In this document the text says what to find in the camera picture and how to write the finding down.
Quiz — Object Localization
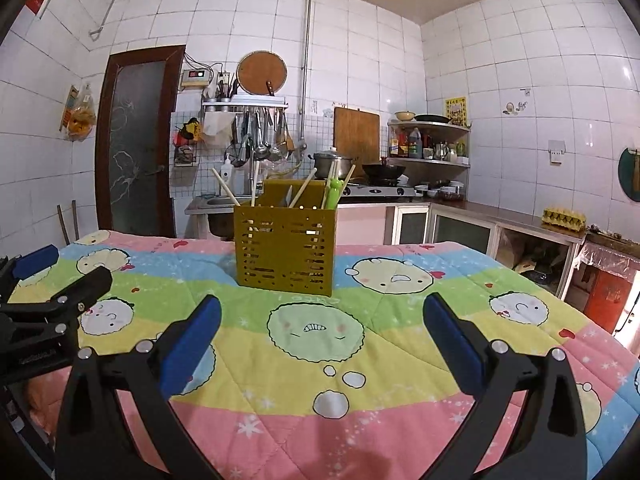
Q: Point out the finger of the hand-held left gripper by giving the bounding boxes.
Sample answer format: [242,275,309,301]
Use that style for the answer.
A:
[0,266,113,336]
[0,244,61,302]

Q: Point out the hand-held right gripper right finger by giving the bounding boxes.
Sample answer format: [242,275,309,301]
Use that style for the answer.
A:
[422,291,588,480]

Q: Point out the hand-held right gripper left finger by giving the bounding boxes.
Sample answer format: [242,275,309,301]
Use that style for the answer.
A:
[54,294,223,480]

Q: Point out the yellow slotted utensil basket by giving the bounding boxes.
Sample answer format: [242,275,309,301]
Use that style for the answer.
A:
[233,180,338,297]

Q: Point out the row of hanging metal utensils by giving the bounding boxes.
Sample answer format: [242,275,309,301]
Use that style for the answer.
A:
[227,109,297,167]

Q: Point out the printed cartoon blanket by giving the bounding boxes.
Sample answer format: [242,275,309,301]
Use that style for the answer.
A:
[10,230,640,480]

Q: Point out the kitchen counter cabinet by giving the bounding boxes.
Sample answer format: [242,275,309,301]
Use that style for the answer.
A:
[335,199,586,301]

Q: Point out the brown frosted glass door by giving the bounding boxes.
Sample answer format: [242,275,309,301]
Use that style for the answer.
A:
[95,45,187,238]

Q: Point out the steel sink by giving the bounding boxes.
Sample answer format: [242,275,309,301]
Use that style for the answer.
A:
[185,195,251,216]

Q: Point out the hanging bag with orange contents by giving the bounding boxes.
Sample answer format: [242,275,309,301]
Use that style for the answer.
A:
[61,84,97,142]

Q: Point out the group of small bowls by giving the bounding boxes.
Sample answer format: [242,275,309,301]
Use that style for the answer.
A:
[414,180,467,202]

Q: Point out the red box stove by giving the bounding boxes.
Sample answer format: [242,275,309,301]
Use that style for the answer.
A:
[582,262,636,321]

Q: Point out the yellow egg carton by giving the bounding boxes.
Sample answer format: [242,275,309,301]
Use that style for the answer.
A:
[542,205,587,228]

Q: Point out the steel gas stove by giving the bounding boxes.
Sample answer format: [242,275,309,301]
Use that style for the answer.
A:
[340,182,418,198]

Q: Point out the plastic covered side table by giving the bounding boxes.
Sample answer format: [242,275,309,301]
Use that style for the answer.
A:
[580,232,640,268]

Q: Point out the metal corner shelf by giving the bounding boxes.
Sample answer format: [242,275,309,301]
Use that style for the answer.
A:
[387,119,472,168]

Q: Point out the black wok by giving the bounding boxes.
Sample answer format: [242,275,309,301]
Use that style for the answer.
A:
[361,162,407,183]

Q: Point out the green frog training chopsticks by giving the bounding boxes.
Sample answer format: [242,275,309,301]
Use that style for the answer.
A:
[320,160,346,211]

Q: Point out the white hanging plastic bag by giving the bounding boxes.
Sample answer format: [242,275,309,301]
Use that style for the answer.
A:
[202,111,236,148]

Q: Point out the row of condiment bottles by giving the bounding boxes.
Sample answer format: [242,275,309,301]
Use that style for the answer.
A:
[389,127,468,161]

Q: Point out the steel pot with lid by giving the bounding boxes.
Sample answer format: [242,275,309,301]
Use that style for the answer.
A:
[309,147,357,178]

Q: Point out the controller box with red display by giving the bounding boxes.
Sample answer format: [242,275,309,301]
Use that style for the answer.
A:
[181,67,212,90]

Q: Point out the wooden cutting board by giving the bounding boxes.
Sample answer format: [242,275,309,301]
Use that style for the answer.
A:
[333,106,381,166]

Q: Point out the utensil holder cups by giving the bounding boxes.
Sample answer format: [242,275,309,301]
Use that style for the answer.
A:
[215,72,240,103]

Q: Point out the round bamboo lid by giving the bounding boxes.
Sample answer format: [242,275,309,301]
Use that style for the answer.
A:
[236,50,288,97]

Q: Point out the wire wall basket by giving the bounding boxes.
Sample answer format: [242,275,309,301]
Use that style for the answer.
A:
[172,117,202,168]

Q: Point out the yellow wall poster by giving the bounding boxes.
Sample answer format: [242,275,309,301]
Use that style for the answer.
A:
[445,96,468,127]

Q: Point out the metal wall rack shelf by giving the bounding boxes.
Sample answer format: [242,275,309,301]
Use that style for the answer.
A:
[201,97,289,113]

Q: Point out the green round wall board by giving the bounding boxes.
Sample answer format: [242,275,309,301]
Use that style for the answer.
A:
[617,147,640,196]

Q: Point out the metal wall pipe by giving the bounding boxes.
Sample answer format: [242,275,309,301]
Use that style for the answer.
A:
[89,0,313,153]

